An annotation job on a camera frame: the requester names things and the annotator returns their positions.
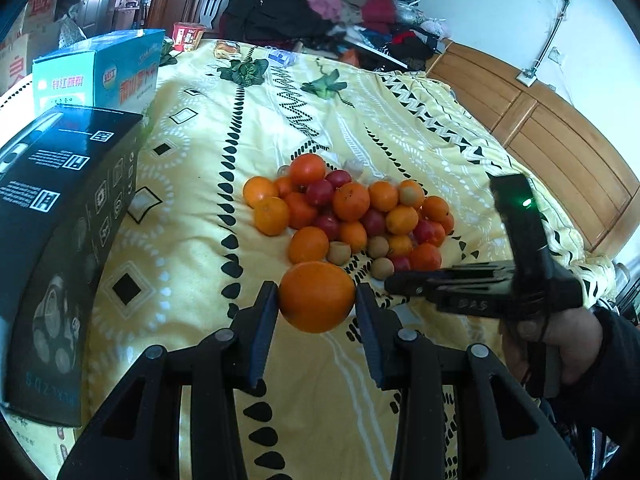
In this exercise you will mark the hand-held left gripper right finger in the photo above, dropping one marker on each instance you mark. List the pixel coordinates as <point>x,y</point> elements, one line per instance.
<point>370,330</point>

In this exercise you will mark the pile of oranges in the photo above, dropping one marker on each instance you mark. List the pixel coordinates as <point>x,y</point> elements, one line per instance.
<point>351,201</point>

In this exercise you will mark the green leafy vegetable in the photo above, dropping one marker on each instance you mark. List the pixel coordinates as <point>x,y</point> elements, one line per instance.
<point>325,84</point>
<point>247,71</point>
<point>167,52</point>

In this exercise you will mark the cardboard box red print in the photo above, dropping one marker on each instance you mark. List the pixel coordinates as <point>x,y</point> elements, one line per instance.
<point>12,60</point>
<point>40,7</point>

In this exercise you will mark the large single orange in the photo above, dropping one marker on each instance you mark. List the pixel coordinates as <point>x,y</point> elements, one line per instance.
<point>316,296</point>

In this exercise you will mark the pile of clothes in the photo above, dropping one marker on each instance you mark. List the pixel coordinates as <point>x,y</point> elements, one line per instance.
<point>280,15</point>

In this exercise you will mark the small orange packet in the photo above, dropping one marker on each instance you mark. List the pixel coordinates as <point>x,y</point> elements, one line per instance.
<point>350,54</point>

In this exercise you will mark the person's right hand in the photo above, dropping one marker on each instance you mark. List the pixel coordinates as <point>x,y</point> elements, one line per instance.
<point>580,340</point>

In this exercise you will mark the person's right forearm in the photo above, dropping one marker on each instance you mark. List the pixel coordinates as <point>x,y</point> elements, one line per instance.
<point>620,360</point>

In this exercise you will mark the small red box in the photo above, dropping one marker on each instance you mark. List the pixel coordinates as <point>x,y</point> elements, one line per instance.
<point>187,36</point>

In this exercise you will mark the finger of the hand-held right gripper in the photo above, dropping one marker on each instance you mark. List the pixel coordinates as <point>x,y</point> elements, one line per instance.
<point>410,284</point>
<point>480,271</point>

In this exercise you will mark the black printed box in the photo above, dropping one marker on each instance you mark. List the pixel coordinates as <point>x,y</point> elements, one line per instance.
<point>65,240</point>

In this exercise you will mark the white wall socket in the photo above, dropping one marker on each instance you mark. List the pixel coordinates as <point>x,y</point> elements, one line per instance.
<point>526,76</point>

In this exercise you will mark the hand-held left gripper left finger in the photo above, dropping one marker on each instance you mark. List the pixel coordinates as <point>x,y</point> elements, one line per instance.
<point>262,330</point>

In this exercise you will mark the blue small packet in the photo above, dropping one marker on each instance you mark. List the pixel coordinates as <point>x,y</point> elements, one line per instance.
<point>281,56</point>

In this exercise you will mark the orange snack packet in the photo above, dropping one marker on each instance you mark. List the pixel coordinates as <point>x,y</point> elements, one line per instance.
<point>227,49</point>

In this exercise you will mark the wooden chair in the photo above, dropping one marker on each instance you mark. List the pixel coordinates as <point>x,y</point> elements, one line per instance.
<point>207,5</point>

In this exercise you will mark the wooden headboard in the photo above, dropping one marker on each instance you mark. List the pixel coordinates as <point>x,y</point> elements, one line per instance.
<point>550,125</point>

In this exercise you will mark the blue and green carton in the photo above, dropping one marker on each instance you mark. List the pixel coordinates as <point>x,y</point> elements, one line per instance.
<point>125,60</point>

